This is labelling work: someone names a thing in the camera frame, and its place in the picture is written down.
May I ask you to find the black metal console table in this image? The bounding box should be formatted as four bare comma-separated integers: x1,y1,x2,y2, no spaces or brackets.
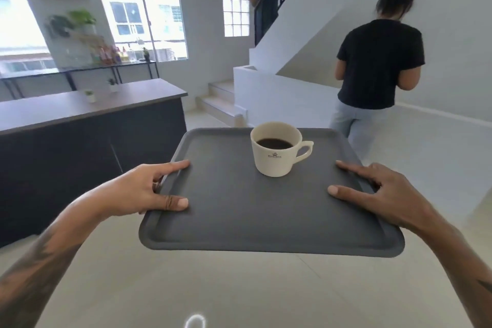
0,60,160,100

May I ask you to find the large sliding glass window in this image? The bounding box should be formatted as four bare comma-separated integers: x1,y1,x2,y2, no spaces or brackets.
93,0,189,64

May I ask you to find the person's left hand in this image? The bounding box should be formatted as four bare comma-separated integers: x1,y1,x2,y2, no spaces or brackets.
93,160,191,220

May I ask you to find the person's right hand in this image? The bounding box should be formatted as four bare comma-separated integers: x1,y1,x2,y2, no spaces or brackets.
327,160,435,231

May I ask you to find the person's left forearm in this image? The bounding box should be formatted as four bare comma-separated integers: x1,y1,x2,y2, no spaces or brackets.
0,194,112,328

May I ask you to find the small gridded window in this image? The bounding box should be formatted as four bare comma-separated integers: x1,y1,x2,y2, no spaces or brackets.
222,0,250,38

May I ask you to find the large green leafy plant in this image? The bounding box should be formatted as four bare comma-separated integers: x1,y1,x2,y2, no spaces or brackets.
45,9,98,39

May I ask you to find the person's right forearm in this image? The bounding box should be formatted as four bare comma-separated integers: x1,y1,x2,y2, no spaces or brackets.
411,207,492,328

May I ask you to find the white staircase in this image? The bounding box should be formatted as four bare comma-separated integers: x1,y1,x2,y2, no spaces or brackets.
195,80,247,128

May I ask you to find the dark counter with wooden top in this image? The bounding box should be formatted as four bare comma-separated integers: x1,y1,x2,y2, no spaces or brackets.
0,79,188,248

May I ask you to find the bright window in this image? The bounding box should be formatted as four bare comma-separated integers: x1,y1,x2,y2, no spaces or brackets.
0,0,59,78

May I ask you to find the dark grey serving tray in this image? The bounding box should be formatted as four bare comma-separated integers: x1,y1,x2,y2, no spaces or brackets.
139,127,405,258

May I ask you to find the black coffee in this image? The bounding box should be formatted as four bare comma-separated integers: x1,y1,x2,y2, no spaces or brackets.
256,138,293,150

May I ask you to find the group of colourful bottles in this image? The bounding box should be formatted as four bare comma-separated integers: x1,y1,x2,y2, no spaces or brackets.
91,44,137,65

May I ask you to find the cream coffee cup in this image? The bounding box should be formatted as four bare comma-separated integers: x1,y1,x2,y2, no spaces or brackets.
250,122,314,178

